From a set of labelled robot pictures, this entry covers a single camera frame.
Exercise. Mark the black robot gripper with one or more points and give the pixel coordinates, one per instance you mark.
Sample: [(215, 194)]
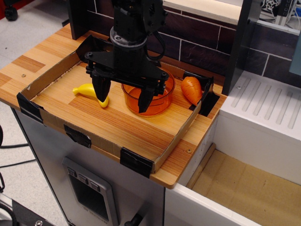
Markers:
[(127, 63)]

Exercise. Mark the yellow toy banana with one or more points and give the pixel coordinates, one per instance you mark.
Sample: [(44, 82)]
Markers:
[(88, 90)]

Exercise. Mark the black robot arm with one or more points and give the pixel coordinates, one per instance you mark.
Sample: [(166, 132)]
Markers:
[(134, 19)]

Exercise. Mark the orange transparent plastic pot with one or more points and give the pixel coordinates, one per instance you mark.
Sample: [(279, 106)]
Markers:
[(159, 103)]

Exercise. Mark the cardboard fence with black tape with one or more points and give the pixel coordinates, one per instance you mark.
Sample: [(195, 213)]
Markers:
[(157, 142)]

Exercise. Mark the orange toy carrot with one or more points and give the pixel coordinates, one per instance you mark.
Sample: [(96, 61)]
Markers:
[(191, 89)]

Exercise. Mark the grey toy oven cabinet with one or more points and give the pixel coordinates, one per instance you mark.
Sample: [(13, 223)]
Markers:
[(90, 188)]

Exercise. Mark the black caster wheel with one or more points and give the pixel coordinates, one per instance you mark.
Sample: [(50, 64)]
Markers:
[(10, 11)]

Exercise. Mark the white toy sink unit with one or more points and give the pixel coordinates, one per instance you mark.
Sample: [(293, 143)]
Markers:
[(247, 170)]

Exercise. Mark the black vertical post left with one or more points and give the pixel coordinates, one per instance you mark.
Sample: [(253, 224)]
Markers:
[(81, 16)]

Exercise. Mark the black vertical post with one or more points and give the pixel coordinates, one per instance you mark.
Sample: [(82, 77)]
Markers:
[(81, 16), (249, 15)]

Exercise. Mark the black vertical post right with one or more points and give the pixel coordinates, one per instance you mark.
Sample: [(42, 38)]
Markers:
[(249, 15)]

